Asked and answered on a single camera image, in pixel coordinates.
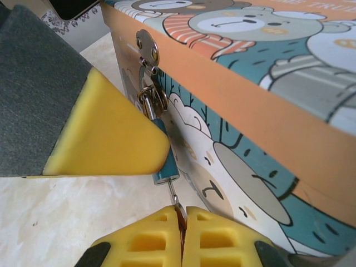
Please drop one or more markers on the silver hasp latch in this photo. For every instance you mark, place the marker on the silver hasp latch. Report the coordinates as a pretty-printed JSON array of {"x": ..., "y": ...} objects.
[{"x": 147, "y": 47}]

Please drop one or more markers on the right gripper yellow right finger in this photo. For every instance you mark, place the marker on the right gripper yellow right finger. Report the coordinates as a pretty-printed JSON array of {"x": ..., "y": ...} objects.
[{"x": 222, "y": 244}]

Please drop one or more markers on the small metal key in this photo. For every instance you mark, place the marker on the small metal key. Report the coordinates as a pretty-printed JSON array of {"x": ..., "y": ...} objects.
[{"x": 173, "y": 192}]

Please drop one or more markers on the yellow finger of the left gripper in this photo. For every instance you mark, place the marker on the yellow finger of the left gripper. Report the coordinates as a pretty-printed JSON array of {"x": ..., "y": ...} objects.
[{"x": 55, "y": 111}]

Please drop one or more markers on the orange bear print tin box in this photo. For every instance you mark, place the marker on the orange bear print tin box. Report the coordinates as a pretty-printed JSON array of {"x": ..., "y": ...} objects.
[{"x": 264, "y": 97}]

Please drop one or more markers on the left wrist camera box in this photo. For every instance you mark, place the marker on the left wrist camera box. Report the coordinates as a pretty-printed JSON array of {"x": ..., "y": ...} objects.
[{"x": 73, "y": 7}]

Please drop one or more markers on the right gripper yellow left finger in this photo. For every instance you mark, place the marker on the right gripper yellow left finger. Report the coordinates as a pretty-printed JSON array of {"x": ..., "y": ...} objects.
[{"x": 144, "y": 244}]

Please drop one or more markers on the small teal padlock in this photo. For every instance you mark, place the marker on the small teal padlock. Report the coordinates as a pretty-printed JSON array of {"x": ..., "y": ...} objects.
[{"x": 168, "y": 167}]

